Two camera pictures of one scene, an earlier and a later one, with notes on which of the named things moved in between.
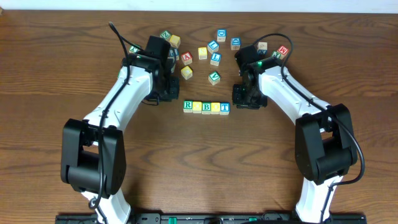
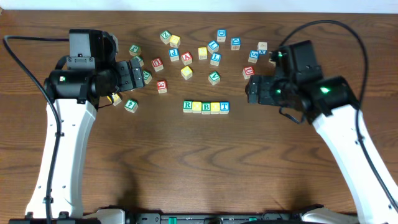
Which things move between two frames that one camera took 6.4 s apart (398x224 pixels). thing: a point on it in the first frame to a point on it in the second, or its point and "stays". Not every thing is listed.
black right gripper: x=239 y=102 to x=259 y=83
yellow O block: x=215 y=108 stays
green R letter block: x=188 y=106 stays
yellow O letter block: x=197 y=107 stays
